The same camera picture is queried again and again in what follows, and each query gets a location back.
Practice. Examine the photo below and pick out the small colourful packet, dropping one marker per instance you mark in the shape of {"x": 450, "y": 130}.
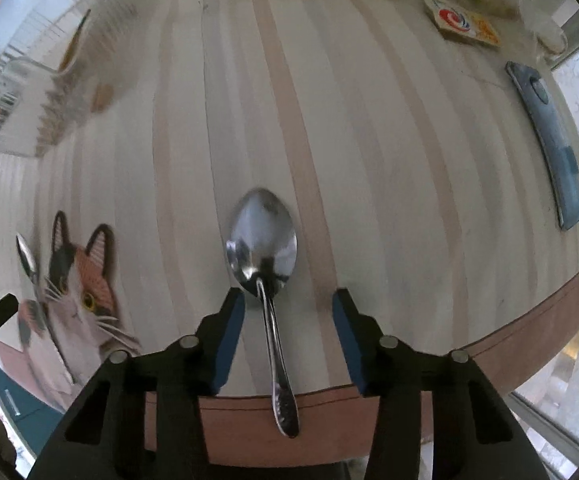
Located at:
{"x": 462, "y": 22}

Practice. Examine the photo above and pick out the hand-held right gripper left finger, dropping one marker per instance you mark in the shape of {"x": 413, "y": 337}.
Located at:
{"x": 229, "y": 340}

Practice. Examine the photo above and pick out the clear plastic container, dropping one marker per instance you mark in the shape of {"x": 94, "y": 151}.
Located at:
{"x": 29, "y": 110}

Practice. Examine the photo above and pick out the metal spoon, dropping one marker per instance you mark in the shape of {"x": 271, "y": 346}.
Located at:
{"x": 27, "y": 260}
{"x": 264, "y": 230}

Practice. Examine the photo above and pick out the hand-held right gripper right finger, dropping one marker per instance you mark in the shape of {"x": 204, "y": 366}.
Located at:
{"x": 349, "y": 340}

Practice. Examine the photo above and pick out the blue smartphone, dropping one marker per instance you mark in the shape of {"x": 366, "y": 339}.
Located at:
{"x": 549, "y": 150}

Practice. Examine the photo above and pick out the striped cat print tablecloth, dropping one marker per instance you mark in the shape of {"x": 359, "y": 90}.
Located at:
{"x": 394, "y": 185}

